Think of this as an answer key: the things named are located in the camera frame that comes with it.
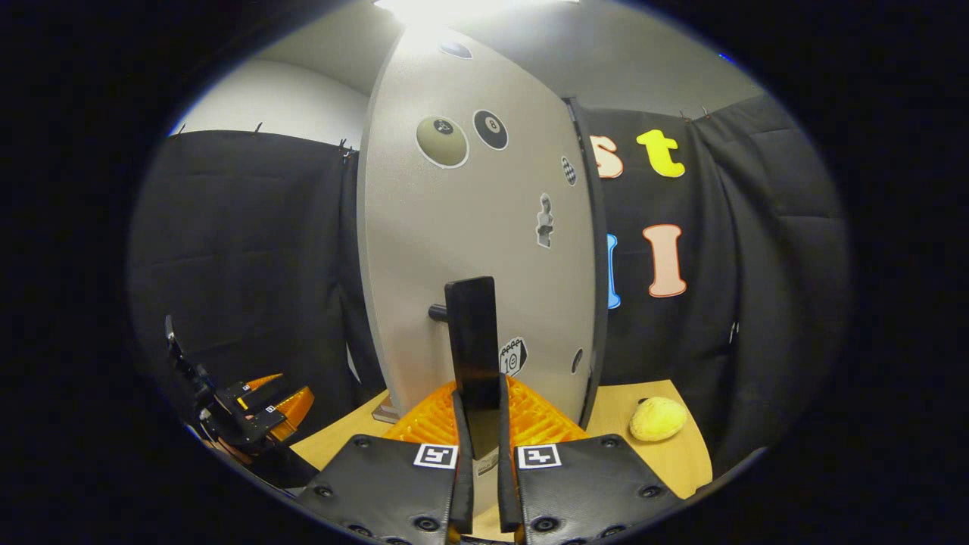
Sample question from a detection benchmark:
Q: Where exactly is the black backdrop cloth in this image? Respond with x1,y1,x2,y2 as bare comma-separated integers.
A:
129,95,849,485

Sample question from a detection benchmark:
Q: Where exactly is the black cabinet door handle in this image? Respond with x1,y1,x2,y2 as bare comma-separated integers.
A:
428,276,502,461

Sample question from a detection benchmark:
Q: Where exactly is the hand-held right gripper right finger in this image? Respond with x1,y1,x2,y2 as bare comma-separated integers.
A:
496,373,684,545

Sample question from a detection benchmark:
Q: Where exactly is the grey cabinet door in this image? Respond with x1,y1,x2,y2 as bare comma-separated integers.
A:
357,23,600,500

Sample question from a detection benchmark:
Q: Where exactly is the large ceiling light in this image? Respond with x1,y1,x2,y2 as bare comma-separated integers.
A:
375,0,546,27

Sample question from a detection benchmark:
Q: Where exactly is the yellow bread roll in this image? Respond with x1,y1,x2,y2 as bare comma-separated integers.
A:
630,397,688,443

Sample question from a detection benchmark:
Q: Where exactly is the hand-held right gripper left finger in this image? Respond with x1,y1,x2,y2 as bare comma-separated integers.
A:
294,376,475,545

